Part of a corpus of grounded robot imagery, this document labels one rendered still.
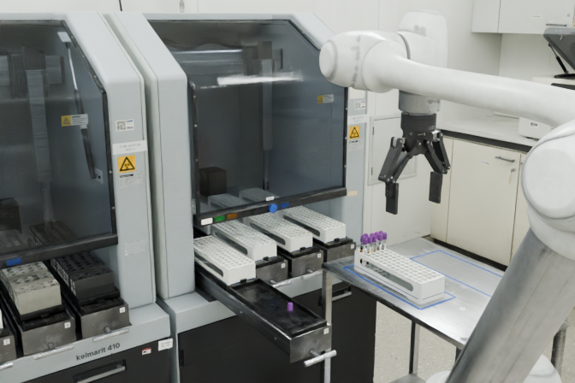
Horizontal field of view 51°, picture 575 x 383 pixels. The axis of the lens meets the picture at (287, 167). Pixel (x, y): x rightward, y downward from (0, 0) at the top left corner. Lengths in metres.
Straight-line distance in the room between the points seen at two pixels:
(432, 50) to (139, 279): 1.12
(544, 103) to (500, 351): 0.40
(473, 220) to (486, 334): 3.21
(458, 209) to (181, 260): 2.62
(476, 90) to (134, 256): 1.18
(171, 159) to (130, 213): 0.20
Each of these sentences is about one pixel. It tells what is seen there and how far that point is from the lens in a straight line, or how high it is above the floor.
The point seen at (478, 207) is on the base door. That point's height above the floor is 0.40.
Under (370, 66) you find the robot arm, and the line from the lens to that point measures 1.14.
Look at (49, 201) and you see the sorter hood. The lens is 1.74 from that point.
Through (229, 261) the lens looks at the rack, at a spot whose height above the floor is 0.86.
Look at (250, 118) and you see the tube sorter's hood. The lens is 1.94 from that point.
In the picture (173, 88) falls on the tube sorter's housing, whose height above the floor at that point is 1.40.
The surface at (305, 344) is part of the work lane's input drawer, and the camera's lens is 1.64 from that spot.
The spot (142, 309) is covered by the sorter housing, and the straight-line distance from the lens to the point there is 1.95.
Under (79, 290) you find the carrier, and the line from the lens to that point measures 1.85.
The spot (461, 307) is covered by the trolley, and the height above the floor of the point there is 0.82.
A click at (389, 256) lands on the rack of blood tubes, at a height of 0.88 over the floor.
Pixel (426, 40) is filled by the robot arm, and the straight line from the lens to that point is 1.26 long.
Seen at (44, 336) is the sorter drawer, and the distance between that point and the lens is 1.79.
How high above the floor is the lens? 1.60
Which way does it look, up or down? 14 degrees down
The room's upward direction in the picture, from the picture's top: straight up
